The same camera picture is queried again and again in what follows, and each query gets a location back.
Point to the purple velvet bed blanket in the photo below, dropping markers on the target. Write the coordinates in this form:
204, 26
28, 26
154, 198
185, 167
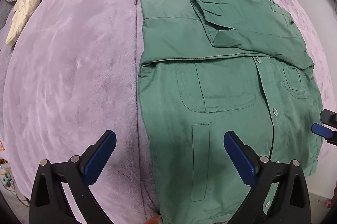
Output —
73, 74

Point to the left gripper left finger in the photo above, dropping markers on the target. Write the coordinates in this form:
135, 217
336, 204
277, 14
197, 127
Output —
48, 202

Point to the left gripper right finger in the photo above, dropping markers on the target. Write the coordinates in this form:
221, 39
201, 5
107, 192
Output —
278, 191

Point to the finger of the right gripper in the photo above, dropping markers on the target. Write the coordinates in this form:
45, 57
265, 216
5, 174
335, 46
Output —
329, 118
324, 132

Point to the green short-sleeved work shirt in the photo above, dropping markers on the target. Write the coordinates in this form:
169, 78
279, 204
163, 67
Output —
210, 66

